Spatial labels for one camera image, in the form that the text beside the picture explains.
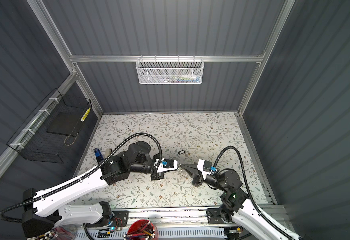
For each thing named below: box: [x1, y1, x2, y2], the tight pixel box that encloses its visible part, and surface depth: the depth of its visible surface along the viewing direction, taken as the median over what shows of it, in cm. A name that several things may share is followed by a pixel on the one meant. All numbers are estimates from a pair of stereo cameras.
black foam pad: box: [46, 112, 84, 137], surface depth 78 cm
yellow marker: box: [80, 107, 91, 122], surface depth 83 cm
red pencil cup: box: [123, 219, 159, 240], surface depth 62 cm
